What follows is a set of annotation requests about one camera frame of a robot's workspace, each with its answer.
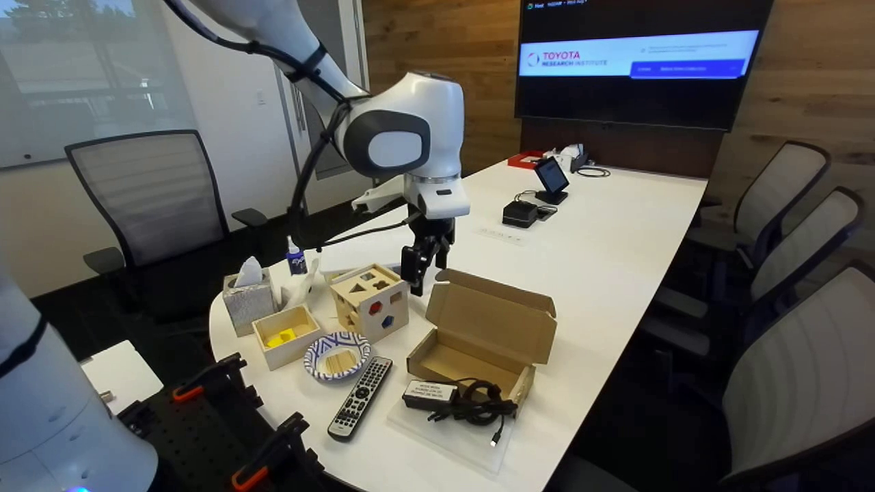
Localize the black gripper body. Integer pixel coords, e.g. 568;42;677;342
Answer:
405;212;457;268

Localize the open cardboard box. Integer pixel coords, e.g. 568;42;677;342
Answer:
402;264;561;406

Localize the small black box device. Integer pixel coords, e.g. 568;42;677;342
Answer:
501;195;540;228

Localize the gray tissue box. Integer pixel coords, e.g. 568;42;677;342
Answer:
218;254;282;338

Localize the white flat box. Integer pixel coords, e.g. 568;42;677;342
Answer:
78;336;166;417

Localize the wooden shape sorter cube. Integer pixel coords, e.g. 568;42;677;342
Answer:
327;262;413;346

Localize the tan wooden square piece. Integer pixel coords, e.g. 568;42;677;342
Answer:
323;350;360;377

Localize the red tray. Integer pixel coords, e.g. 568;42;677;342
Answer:
505;148;546;171

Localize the spray bottle with blue label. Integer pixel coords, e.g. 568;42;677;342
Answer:
283;232;310;275

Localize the small open wooden tray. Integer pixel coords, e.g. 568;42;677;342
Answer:
248;303;324;372

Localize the blue white patterned plate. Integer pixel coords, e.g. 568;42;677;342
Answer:
301;327;373;385

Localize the black tablet on stand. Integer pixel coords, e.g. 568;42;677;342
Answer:
529;152;574;208

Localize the black remote control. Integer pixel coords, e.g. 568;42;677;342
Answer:
324;351;395;446

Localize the yellow toy block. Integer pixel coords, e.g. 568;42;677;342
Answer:
265;324;302;351

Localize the clear plastic sheet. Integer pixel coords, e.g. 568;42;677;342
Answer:
386;399;520;480

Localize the glass door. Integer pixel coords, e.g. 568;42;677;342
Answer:
267;0;371;216

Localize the black robot stand board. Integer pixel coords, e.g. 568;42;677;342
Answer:
111;351;365;492

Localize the gray mesh office chair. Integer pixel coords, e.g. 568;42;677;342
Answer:
639;185;863;365
63;124;271;275
548;258;875;492
688;135;834;268

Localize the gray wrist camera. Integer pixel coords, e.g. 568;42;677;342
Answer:
349;174;410;217

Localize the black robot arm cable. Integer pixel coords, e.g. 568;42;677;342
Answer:
164;0;432;256

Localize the black clamp with orange handle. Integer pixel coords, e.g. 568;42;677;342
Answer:
170;350;248;409
227;409;315;492

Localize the wall mounted TV screen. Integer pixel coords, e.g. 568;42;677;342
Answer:
514;0;775;130

